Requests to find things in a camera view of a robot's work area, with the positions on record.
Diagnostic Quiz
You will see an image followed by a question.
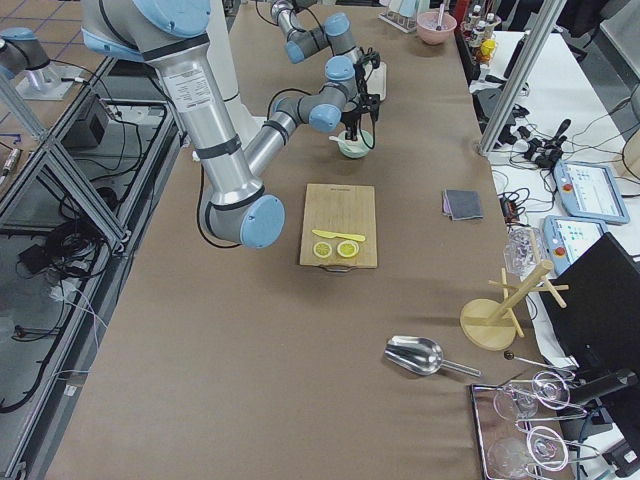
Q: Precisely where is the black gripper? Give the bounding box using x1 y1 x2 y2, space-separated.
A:
344 93 381 140

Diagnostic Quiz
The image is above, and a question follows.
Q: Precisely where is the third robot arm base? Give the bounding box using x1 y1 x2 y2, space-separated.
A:
1 27 71 101

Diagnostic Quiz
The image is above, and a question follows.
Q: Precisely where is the second grey blue robot arm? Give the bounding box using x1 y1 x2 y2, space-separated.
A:
270 1 363 64

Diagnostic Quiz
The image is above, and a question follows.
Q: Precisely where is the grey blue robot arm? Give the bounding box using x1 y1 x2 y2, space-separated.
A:
81 1 380 249

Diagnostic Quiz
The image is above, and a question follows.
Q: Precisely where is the mint green bowl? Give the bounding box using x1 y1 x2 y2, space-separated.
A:
337 130 374 159

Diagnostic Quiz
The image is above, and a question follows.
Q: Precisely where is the pink bowl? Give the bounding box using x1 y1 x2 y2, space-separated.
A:
416 11 457 45

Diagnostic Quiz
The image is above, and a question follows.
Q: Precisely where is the bamboo cutting board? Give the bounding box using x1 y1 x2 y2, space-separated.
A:
299 183 378 270

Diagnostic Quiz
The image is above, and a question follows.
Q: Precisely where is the yellow plastic knife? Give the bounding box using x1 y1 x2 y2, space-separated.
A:
311 229 366 242

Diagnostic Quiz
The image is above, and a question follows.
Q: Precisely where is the upper lemon slice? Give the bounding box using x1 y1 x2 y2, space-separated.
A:
336 240 360 259

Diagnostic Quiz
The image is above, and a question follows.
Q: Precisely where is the lower lemon slice stack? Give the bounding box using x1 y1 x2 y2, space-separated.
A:
312 241 333 259

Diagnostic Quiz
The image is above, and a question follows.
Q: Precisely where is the purple cloth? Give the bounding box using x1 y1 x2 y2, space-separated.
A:
442 191 450 216

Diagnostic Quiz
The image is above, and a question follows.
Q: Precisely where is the grey folded cloth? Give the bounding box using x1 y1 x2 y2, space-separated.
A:
444 189 484 221

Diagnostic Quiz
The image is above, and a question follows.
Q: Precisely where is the clear glass jar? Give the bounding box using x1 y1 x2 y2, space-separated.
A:
504 227 548 277

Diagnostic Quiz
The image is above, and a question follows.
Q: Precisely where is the shiny metal scoop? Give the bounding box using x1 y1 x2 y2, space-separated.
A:
384 335 482 378

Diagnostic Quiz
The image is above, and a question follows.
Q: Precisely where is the wooden mug tree stand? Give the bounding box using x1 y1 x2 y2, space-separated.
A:
460 231 569 351

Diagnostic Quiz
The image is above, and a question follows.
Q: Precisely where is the blue teach pendant near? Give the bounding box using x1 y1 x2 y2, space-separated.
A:
542 215 608 275

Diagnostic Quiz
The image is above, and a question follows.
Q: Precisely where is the blue teach pendant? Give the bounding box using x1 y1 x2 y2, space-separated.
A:
542 215 608 275
553 160 630 225

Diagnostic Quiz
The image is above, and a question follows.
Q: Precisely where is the blue teach pendant far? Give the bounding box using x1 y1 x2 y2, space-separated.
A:
553 160 630 225

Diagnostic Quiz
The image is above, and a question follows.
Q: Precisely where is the black monitor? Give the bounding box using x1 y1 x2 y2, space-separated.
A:
540 233 640 373

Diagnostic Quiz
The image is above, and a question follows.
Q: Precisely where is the metal glass rack tray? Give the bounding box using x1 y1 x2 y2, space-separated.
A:
469 370 600 479

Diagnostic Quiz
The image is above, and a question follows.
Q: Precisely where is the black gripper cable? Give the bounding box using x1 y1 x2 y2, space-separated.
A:
357 47 384 151

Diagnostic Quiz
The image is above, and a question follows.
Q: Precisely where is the aluminium frame post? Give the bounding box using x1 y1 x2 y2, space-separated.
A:
478 0 566 157

